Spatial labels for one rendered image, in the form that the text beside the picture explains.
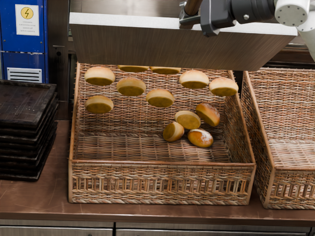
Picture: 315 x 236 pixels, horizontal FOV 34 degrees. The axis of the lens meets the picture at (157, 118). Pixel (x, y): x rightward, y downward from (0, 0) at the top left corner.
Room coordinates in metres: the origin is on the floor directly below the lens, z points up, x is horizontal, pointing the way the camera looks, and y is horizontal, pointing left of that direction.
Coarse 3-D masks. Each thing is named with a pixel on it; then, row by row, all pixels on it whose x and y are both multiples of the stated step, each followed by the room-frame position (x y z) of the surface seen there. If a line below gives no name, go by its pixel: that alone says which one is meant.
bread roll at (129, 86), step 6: (126, 78) 1.57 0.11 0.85; (132, 78) 1.57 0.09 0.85; (120, 84) 1.55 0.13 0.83; (126, 84) 1.55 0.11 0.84; (132, 84) 1.55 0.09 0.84; (138, 84) 1.56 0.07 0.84; (144, 84) 1.57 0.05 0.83; (120, 90) 1.55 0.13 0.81; (126, 90) 1.55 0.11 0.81; (132, 90) 1.55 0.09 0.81; (138, 90) 1.56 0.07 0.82; (144, 90) 1.56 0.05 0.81
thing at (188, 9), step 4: (188, 0) 1.09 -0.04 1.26; (192, 0) 1.07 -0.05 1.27; (196, 0) 1.06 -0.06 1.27; (200, 0) 1.07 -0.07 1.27; (188, 4) 1.10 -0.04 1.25; (192, 4) 1.08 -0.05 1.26; (196, 4) 1.08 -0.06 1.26; (200, 4) 1.09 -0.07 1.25; (188, 8) 1.11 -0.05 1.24; (192, 8) 1.10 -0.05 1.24; (196, 8) 1.10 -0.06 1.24; (188, 12) 1.12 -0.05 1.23; (192, 12) 1.12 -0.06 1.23; (196, 12) 1.13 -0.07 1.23
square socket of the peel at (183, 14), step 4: (184, 4) 1.14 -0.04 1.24; (184, 8) 1.14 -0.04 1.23; (180, 12) 1.19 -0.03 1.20; (184, 12) 1.13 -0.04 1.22; (180, 16) 1.18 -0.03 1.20; (184, 16) 1.13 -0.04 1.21; (188, 16) 1.13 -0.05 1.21; (192, 16) 1.13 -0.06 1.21; (180, 24) 1.18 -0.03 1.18; (180, 28) 1.20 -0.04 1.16; (184, 28) 1.20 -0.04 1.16; (188, 28) 1.20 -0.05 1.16
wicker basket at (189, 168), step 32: (96, 64) 1.69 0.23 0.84; (128, 96) 1.68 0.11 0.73; (192, 96) 1.71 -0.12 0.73; (224, 96) 1.73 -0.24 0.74; (96, 128) 1.63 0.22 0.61; (128, 128) 1.65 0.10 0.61; (160, 128) 1.67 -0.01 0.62; (224, 128) 1.68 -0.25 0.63; (96, 160) 1.25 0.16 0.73; (128, 160) 1.48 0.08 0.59; (160, 160) 1.50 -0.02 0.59; (192, 160) 1.51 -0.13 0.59; (256, 160) 1.32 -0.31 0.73; (96, 192) 1.24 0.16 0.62; (128, 192) 1.25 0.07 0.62; (160, 192) 1.27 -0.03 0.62; (192, 192) 1.28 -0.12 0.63; (224, 192) 1.29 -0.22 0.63
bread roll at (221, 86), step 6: (222, 78) 1.61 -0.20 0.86; (210, 84) 1.60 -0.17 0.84; (216, 84) 1.59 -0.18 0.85; (222, 84) 1.58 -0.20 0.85; (228, 84) 1.59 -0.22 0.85; (234, 84) 1.60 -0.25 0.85; (210, 90) 1.59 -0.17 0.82; (216, 90) 1.58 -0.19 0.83; (222, 90) 1.59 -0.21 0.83; (228, 90) 1.59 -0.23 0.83; (234, 90) 1.59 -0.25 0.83
